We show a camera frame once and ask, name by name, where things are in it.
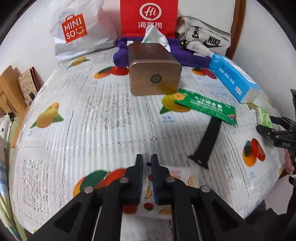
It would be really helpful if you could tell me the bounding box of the green wet wipes pack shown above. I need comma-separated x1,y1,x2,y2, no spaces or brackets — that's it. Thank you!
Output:
256,106,273,128

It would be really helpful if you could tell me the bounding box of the green snack packet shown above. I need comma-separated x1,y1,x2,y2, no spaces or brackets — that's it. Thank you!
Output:
174,89,237,125

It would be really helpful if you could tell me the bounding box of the fruit print small packet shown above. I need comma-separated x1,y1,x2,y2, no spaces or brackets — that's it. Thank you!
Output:
122,170,200,216

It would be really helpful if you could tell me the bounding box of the black watch strap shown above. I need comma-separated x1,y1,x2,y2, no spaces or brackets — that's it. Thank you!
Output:
188,116,223,169

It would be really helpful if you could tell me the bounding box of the white tissue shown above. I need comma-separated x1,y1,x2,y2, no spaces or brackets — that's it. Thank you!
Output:
186,41,214,58

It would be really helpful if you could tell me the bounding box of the yellow black mesh pouch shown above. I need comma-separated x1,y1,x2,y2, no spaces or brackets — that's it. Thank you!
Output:
180,39,189,50

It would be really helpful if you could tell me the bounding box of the person's right hand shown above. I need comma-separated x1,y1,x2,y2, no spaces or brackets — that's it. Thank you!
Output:
285,149,295,175

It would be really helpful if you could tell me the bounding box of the blue tissue box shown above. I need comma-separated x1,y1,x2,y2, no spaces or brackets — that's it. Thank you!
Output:
209,54,261,103

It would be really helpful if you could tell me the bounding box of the striped pillow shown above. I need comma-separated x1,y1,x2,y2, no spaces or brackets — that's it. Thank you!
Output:
0,138,21,240

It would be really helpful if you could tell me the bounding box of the fruit print tablecloth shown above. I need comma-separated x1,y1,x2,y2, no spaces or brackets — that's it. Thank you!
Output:
10,48,284,232

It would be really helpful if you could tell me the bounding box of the white spotted plush toy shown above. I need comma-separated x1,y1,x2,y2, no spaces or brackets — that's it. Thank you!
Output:
0,114,11,140

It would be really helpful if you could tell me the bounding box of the grey Nike waist bag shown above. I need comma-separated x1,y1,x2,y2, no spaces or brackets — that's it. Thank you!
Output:
176,16,231,55

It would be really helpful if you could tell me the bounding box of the dark gold tin box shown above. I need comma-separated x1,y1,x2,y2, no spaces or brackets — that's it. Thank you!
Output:
128,43,182,96

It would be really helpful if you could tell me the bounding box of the wooden headboard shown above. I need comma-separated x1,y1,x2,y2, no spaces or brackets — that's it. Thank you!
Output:
1,65,27,117

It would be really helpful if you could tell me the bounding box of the purple towel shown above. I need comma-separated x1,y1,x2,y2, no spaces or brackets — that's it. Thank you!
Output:
113,37,211,69

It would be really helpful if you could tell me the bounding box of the red Haidilao paper bag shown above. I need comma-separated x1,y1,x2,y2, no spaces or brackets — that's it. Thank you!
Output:
120,0,179,38

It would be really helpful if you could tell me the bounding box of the white Miniso plastic bag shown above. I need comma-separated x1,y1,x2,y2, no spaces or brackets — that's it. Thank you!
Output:
50,1,117,63

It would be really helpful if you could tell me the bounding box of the brown wooden door frame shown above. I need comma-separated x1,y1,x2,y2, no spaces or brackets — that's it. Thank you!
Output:
226,0,246,59

